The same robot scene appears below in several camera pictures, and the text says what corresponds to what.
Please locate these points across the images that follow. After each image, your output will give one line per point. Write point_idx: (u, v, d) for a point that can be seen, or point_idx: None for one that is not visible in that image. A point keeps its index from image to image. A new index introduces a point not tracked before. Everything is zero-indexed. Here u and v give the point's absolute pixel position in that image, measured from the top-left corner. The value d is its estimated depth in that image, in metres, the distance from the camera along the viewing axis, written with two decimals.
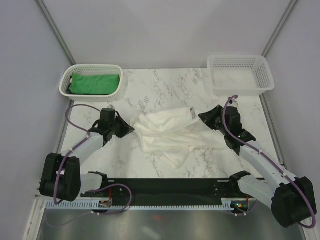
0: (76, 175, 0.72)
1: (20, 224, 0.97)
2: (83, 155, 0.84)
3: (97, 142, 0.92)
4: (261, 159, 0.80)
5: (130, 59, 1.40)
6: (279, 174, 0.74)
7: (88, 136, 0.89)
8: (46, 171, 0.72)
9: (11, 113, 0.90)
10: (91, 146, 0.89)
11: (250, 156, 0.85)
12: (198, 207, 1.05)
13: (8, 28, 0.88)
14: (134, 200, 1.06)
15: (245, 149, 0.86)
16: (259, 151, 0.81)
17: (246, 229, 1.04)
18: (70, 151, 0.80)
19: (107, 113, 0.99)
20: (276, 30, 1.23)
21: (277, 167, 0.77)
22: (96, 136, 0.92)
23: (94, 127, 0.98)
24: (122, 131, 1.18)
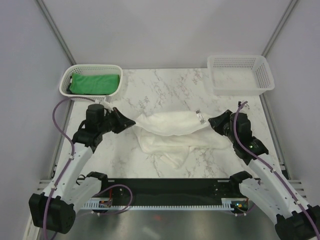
0: (66, 209, 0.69)
1: (20, 224, 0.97)
2: (72, 179, 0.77)
3: (85, 157, 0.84)
4: (274, 179, 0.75)
5: (130, 59, 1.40)
6: (292, 200, 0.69)
7: (71, 156, 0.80)
8: (34, 211, 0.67)
9: (11, 112, 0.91)
10: (78, 166, 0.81)
11: (261, 172, 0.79)
12: (198, 207, 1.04)
13: (8, 27, 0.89)
14: (134, 200, 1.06)
15: (257, 163, 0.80)
16: (272, 170, 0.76)
17: (247, 229, 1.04)
18: (53, 190, 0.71)
19: (92, 115, 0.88)
20: (276, 30, 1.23)
21: (291, 191, 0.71)
22: (83, 149, 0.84)
23: (81, 131, 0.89)
24: (117, 126, 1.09)
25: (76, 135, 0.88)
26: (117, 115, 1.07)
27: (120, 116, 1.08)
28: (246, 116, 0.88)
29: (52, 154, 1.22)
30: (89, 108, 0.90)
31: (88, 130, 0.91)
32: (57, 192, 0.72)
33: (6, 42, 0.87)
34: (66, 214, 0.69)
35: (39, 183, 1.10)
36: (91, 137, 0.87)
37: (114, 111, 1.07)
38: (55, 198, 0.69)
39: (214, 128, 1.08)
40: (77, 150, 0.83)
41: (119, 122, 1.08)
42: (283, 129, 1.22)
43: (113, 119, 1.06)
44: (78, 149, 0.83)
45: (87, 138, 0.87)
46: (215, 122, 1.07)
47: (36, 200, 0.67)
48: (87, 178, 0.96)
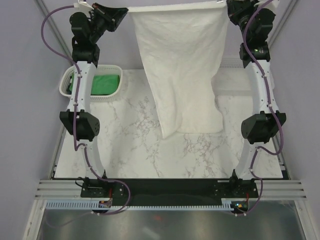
0: (91, 117, 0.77)
1: (20, 224, 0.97)
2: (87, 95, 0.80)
3: (91, 73, 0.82)
4: (260, 81, 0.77)
5: (130, 59, 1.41)
6: (266, 103, 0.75)
7: (78, 74, 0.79)
8: (66, 123, 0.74)
9: (12, 112, 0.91)
10: (89, 81, 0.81)
11: (252, 74, 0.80)
12: (198, 207, 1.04)
13: (10, 28, 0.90)
14: (132, 200, 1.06)
15: (252, 66, 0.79)
16: (263, 74, 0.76)
17: (248, 230, 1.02)
18: (76, 106, 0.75)
19: (79, 31, 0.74)
20: (275, 31, 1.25)
21: (268, 94, 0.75)
22: (87, 66, 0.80)
23: (76, 50, 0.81)
24: (105, 26, 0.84)
25: (74, 55, 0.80)
26: (100, 11, 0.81)
27: (105, 11, 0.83)
28: (274, 18, 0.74)
29: (52, 154, 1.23)
30: (71, 21, 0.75)
31: (83, 44, 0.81)
32: (80, 106, 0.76)
33: (7, 43, 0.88)
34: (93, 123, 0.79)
35: (39, 183, 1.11)
36: (91, 52, 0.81)
37: (94, 8, 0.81)
38: (80, 111, 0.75)
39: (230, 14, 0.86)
40: (82, 69, 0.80)
41: (108, 20, 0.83)
42: (283, 128, 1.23)
43: (99, 19, 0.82)
44: (82, 66, 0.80)
45: (88, 52, 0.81)
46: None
47: (65, 115, 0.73)
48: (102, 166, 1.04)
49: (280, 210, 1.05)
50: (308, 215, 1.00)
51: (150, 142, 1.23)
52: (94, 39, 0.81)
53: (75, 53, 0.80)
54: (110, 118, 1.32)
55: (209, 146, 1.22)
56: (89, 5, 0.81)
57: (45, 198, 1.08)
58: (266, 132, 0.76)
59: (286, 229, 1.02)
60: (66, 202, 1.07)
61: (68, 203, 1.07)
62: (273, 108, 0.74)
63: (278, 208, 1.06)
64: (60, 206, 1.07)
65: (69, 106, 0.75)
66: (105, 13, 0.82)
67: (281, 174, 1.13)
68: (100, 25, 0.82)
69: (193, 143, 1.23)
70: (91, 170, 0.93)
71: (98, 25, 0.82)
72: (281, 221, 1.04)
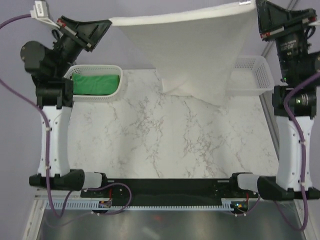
0: (70, 178, 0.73)
1: (20, 223, 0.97)
2: (61, 149, 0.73)
3: (63, 118, 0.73)
4: (296, 150, 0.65)
5: (130, 59, 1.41)
6: (297, 178, 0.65)
7: (48, 128, 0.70)
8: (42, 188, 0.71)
9: (11, 111, 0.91)
10: (60, 133, 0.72)
11: (287, 136, 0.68)
12: (198, 207, 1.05)
13: None
14: (133, 200, 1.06)
15: (289, 125, 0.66)
16: (302, 141, 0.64)
17: (247, 229, 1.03)
18: (48, 170, 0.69)
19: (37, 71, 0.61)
20: None
21: (304, 168, 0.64)
22: (57, 114, 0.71)
23: (38, 87, 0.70)
24: (77, 49, 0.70)
25: (38, 93, 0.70)
26: (70, 31, 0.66)
27: (78, 30, 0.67)
28: None
29: None
30: (22, 55, 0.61)
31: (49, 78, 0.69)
32: (53, 169, 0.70)
33: None
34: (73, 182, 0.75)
35: None
36: (61, 89, 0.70)
37: (62, 27, 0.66)
38: (55, 176, 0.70)
39: (263, 27, 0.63)
40: (51, 118, 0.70)
41: (84, 41, 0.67)
42: None
43: (66, 41, 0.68)
44: (50, 115, 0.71)
45: (56, 90, 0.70)
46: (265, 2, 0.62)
47: (36, 181, 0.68)
48: (93, 175, 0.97)
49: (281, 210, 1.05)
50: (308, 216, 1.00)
51: (150, 142, 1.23)
52: (65, 68, 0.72)
53: (38, 91, 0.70)
54: (110, 118, 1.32)
55: (209, 146, 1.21)
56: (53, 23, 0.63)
57: (44, 198, 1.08)
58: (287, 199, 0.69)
59: (286, 229, 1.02)
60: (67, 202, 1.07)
61: (68, 203, 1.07)
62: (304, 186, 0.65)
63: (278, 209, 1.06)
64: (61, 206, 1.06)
65: (40, 171, 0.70)
66: (77, 33, 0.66)
67: None
68: (67, 54, 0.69)
69: (193, 143, 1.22)
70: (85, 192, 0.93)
71: (67, 51, 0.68)
72: (282, 222, 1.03)
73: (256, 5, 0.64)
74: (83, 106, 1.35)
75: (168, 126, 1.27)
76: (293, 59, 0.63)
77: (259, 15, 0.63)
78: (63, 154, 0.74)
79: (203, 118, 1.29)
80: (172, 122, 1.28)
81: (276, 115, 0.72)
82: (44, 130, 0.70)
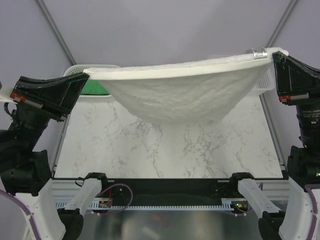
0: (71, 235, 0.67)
1: (20, 223, 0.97)
2: (53, 225, 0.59)
3: (44, 199, 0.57)
4: (306, 218, 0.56)
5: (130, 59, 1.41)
6: None
7: (29, 215, 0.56)
8: None
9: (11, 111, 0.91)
10: (45, 214, 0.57)
11: (298, 198, 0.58)
12: (198, 207, 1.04)
13: (9, 27, 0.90)
14: (134, 200, 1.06)
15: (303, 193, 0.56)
16: (316, 212, 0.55)
17: (247, 229, 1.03)
18: None
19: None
20: (277, 30, 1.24)
21: (311, 234, 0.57)
22: (33, 199, 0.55)
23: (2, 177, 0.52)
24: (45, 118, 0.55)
25: (3, 177, 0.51)
26: (33, 104, 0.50)
27: (45, 96, 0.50)
28: None
29: (52, 154, 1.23)
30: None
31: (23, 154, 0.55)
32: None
33: (7, 42, 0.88)
34: (73, 231, 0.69)
35: None
36: (31, 171, 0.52)
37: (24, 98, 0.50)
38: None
39: (282, 90, 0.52)
40: (29, 204, 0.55)
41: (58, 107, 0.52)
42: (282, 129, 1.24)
43: (27, 114, 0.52)
44: (27, 200, 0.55)
45: (26, 174, 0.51)
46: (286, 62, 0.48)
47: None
48: (93, 188, 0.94)
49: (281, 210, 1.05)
50: None
51: (150, 142, 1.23)
52: (32, 144, 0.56)
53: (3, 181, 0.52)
54: (110, 118, 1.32)
55: (209, 146, 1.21)
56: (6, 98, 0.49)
57: None
58: None
59: None
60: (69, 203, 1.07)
61: None
62: None
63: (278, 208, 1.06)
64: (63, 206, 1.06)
65: None
66: (43, 103, 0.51)
67: (281, 174, 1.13)
68: (32, 125, 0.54)
69: (193, 143, 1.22)
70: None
71: (31, 124, 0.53)
72: None
73: (272, 59, 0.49)
74: (83, 106, 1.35)
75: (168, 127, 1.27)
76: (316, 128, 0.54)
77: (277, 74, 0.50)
78: (56, 225, 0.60)
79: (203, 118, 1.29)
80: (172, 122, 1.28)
81: (289, 170, 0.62)
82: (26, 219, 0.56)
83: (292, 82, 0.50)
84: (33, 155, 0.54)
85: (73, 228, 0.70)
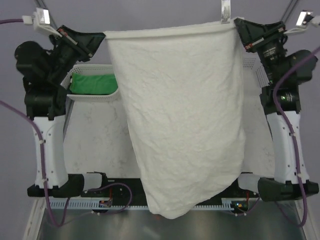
0: (68, 190, 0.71)
1: (21, 222, 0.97)
2: (58, 163, 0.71)
3: (56, 133, 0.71)
4: (288, 142, 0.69)
5: None
6: (294, 170, 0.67)
7: (41, 141, 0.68)
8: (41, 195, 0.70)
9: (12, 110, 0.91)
10: (55, 142, 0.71)
11: (279, 133, 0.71)
12: (198, 207, 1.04)
13: None
14: (134, 200, 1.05)
15: (278, 118, 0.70)
16: (292, 132, 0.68)
17: (247, 229, 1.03)
18: (46, 181, 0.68)
19: (28, 70, 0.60)
20: None
21: (297, 158, 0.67)
22: (48, 125, 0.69)
23: (32, 96, 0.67)
24: (73, 59, 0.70)
25: (28, 101, 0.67)
26: (71, 41, 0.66)
27: (77, 42, 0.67)
28: (312, 63, 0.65)
29: None
30: (17, 56, 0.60)
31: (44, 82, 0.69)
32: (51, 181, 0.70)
33: None
34: (76, 188, 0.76)
35: None
36: (52, 96, 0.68)
37: (63, 36, 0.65)
38: (52, 187, 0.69)
39: (245, 41, 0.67)
40: (43, 130, 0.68)
41: (81, 51, 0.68)
42: None
43: (65, 48, 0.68)
44: (43, 126, 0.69)
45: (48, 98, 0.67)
46: (259, 35, 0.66)
47: (35, 193, 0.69)
48: (95, 173, 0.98)
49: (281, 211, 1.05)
50: (309, 216, 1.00)
51: None
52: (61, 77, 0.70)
53: (31, 99, 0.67)
54: (110, 118, 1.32)
55: None
56: (52, 30, 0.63)
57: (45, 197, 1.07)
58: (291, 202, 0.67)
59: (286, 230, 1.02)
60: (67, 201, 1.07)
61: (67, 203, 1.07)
62: (301, 177, 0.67)
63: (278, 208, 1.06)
64: (60, 205, 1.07)
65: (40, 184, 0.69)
66: (78, 43, 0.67)
67: None
68: (64, 61, 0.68)
69: None
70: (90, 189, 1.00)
71: (65, 58, 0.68)
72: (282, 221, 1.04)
73: (235, 24, 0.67)
74: (83, 106, 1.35)
75: None
76: (275, 63, 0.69)
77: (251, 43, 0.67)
78: (62, 169, 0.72)
79: None
80: None
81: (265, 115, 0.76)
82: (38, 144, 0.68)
83: (275, 49, 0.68)
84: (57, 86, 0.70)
85: (76, 183, 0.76)
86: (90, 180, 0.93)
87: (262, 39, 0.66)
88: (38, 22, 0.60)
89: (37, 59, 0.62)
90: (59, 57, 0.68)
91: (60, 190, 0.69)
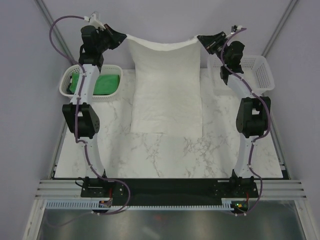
0: (93, 114, 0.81)
1: (21, 223, 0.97)
2: (90, 91, 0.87)
3: (95, 74, 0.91)
4: (240, 84, 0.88)
5: (130, 59, 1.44)
6: (248, 92, 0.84)
7: (84, 73, 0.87)
8: (70, 117, 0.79)
9: (12, 110, 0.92)
10: (93, 81, 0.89)
11: (235, 85, 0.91)
12: (198, 207, 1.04)
13: (11, 27, 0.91)
14: (133, 200, 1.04)
15: (230, 77, 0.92)
16: (241, 78, 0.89)
17: (247, 229, 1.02)
18: (79, 98, 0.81)
19: (88, 38, 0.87)
20: (275, 31, 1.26)
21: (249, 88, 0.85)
22: (91, 68, 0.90)
23: (82, 56, 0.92)
24: (112, 45, 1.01)
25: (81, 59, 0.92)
26: (110, 33, 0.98)
27: (112, 33, 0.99)
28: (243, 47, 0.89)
29: (53, 154, 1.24)
30: (82, 30, 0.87)
31: (89, 51, 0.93)
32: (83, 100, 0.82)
33: (8, 42, 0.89)
34: (96, 117, 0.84)
35: (39, 183, 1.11)
36: (96, 58, 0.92)
37: (106, 29, 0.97)
38: (82, 104, 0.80)
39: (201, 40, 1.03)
40: (86, 70, 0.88)
41: (113, 40, 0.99)
42: (282, 128, 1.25)
43: (107, 35, 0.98)
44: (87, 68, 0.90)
45: (93, 58, 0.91)
46: (211, 41, 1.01)
47: (67, 110, 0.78)
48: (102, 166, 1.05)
49: (281, 210, 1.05)
50: (308, 216, 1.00)
51: (150, 142, 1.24)
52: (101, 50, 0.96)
53: (82, 58, 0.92)
54: (110, 118, 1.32)
55: (209, 146, 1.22)
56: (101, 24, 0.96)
57: (44, 198, 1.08)
58: (260, 124, 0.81)
59: (286, 230, 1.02)
60: (67, 201, 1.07)
61: (68, 203, 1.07)
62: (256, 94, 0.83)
63: (278, 208, 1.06)
64: (60, 206, 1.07)
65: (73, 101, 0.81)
66: (117, 34, 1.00)
67: (281, 174, 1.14)
68: (105, 42, 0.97)
69: (193, 143, 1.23)
70: (92, 169, 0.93)
71: (108, 41, 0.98)
72: (282, 221, 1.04)
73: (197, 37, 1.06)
74: None
75: (169, 127, 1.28)
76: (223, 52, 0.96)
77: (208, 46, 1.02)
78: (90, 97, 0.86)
79: (203, 117, 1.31)
80: (172, 123, 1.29)
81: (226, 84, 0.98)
82: (80, 76, 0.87)
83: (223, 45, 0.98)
84: (98, 53, 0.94)
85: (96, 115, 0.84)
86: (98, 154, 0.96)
87: (215, 41, 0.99)
88: (95, 16, 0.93)
89: (94, 31, 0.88)
90: (100, 40, 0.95)
91: (88, 106, 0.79)
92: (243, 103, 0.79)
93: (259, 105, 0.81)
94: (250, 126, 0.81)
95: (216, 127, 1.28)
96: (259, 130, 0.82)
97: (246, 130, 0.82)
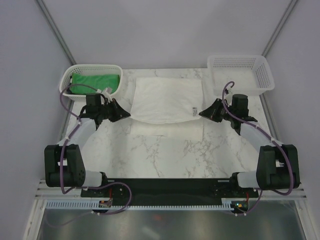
0: (79, 160, 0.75)
1: (21, 223, 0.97)
2: (80, 140, 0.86)
3: (89, 128, 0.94)
4: (257, 132, 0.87)
5: (130, 60, 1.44)
6: (268, 140, 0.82)
7: (80, 123, 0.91)
8: (50, 162, 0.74)
9: (11, 110, 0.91)
10: (85, 131, 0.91)
11: (249, 133, 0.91)
12: (199, 207, 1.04)
13: (10, 27, 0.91)
14: (134, 200, 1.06)
15: (245, 126, 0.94)
16: (255, 126, 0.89)
17: (246, 229, 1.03)
18: (67, 140, 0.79)
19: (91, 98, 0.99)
20: (275, 31, 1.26)
21: (265, 135, 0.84)
22: (88, 120, 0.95)
23: (83, 113, 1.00)
24: (115, 116, 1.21)
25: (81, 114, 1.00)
26: (115, 105, 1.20)
27: (117, 106, 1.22)
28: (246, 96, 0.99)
29: None
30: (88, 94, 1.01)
31: (90, 111, 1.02)
32: (71, 142, 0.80)
33: (7, 42, 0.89)
34: (82, 163, 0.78)
35: (39, 183, 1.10)
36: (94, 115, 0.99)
37: (112, 102, 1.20)
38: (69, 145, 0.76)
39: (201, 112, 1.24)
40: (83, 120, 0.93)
41: (116, 113, 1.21)
42: (281, 128, 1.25)
43: (111, 107, 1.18)
44: (84, 121, 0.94)
45: (93, 115, 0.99)
46: (212, 110, 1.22)
47: (50, 154, 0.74)
48: (98, 172, 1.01)
49: (281, 211, 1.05)
50: (308, 216, 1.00)
51: (150, 142, 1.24)
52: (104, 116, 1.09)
53: (81, 114, 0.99)
54: None
55: (209, 146, 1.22)
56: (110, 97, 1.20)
57: (45, 198, 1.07)
58: (282, 179, 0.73)
59: (286, 229, 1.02)
60: (67, 202, 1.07)
61: (69, 203, 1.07)
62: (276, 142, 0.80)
63: (278, 208, 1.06)
64: (60, 206, 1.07)
65: (61, 143, 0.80)
66: (119, 107, 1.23)
67: None
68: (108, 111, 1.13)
69: (193, 142, 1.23)
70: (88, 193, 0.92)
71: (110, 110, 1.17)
72: (281, 221, 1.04)
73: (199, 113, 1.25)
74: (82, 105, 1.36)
75: (169, 127, 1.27)
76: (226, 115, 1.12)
77: (211, 114, 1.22)
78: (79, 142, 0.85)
79: (203, 118, 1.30)
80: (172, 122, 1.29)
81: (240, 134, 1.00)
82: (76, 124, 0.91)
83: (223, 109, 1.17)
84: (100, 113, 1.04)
85: (82, 162, 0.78)
86: (91, 176, 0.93)
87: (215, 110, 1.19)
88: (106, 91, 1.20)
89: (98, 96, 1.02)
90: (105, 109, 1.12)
91: (76, 148, 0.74)
92: (264, 151, 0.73)
93: (281, 156, 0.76)
94: (274, 182, 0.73)
95: (216, 126, 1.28)
96: (281, 188, 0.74)
97: (270, 187, 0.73)
